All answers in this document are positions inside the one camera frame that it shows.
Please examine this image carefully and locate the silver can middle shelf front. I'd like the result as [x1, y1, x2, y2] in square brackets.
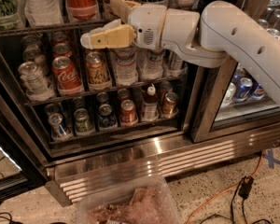
[18, 62, 55, 102]

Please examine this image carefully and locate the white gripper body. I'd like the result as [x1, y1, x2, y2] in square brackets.
[128, 3, 167, 50]

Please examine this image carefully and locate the water bottle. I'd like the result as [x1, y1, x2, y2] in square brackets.
[115, 46, 138, 85]
[142, 49, 164, 80]

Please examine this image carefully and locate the dark blue can bottom shelf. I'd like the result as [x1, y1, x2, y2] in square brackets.
[98, 104, 118, 131]

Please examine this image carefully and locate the orange can middle shelf front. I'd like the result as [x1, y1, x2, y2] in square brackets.
[86, 52, 112, 91]

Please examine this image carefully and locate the blue pepsi can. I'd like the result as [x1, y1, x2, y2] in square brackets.
[233, 77, 253, 102]

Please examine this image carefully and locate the silver slim can middle shelf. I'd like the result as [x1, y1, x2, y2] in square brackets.
[168, 52, 187, 77]

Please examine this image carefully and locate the water bottle right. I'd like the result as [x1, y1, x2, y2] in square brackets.
[142, 49, 164, 80]

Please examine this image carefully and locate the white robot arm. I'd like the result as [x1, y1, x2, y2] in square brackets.
[80, 0, 280, 107]

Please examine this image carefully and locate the red coke can top shelf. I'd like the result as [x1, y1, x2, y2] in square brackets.
[65, 0, 98, 21]

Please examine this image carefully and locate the green can bottom shelf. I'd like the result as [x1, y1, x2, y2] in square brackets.
[74, 108, 95, 136]

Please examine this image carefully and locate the fridge sliding glass door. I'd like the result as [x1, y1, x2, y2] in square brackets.
[190, 0, 280, 144]

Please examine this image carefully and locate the copper can bottom shelf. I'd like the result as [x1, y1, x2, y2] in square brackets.
[161, 91, 178, 118]

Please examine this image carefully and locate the black power adapter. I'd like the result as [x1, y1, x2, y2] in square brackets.
[238, 176, 254, 200]

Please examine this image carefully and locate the red coke can middle shelf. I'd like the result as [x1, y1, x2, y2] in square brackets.
[52, 56, 84, 96]

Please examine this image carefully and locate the red white can bottom shelf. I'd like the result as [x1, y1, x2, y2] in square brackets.
[120, 100, 138, 126]

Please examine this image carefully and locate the white can right compartment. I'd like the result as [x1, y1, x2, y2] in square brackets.
[221, 82, 236, 107]

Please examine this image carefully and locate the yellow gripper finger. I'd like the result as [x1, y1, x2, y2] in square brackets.
[80, 19, 136, 49]
[110, 0, 140, 23]

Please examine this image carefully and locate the white can top shelf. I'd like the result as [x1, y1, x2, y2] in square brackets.
[24, 0, 63, 27]

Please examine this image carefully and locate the blue white can bottom shelf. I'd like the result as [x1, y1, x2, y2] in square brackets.
[48, 113, 72, 141]

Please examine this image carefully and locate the small white capped bottle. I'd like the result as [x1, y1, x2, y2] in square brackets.
[141, 86, 158, 121]

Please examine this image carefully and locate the clear plastic bin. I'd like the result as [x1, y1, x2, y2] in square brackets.
[77, 175, 182, 224]

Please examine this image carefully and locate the red coke can shelf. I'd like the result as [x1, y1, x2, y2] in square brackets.
[65, 0, 98, 21]
[52, 56, 84, 96]

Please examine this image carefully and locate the orange extension cable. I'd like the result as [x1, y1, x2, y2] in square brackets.
[186, 151, 265, 224]

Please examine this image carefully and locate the water bottle left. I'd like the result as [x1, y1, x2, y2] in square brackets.
[115, 46, 138, 85]

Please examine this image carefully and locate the steel fridge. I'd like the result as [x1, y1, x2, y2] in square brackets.
[0, 0, 280, 206]

